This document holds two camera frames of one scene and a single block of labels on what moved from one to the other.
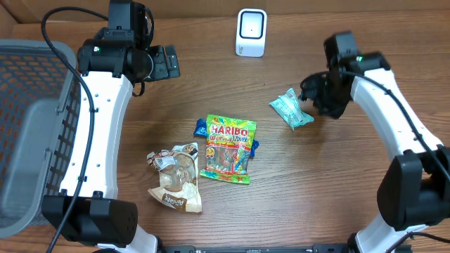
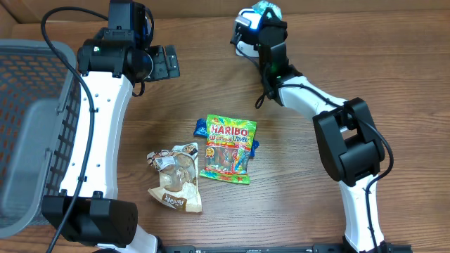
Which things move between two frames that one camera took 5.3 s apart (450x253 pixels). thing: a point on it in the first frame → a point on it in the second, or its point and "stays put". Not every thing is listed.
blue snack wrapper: [200, 130] stays put
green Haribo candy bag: [228, 147] stays put
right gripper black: [309, 89] → [283, 22]
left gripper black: [162, 70] stays put
